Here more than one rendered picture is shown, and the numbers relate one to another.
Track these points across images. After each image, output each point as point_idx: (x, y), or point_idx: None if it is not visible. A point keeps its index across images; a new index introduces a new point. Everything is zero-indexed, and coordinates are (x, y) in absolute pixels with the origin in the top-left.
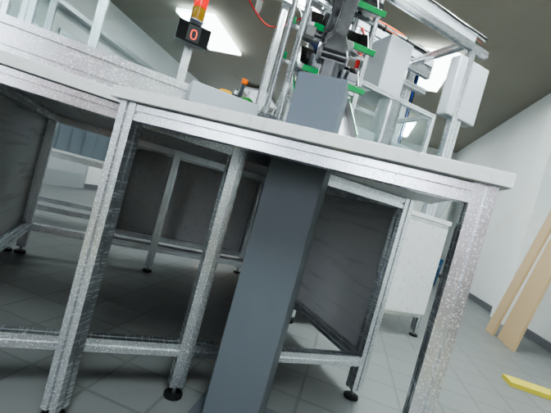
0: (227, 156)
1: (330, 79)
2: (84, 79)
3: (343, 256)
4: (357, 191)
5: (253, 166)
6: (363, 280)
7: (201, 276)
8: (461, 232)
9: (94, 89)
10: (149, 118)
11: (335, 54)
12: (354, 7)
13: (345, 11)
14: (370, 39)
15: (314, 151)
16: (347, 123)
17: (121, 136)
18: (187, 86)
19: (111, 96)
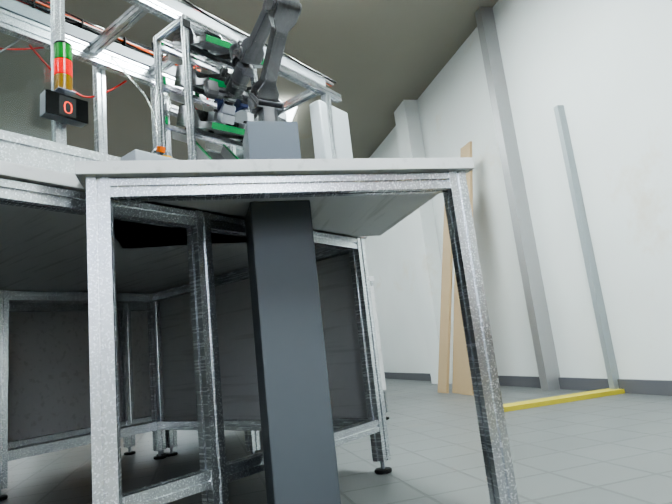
0: (121, 261)
1: (281, 123)
2: (21, 164)
3: None
4: (317, 239)
5: (149, 269)
6: (341, 345)
7: (207, 376)
8: (455, 211)
9: (36, 175)
10: (132, 190)
11: (271, 101)
12: (280, 56)
13: (272, 60)
14: None
15: (321, 179)
16: None
17: (102, 218)
18: (118, 160)
19: (57, 180)
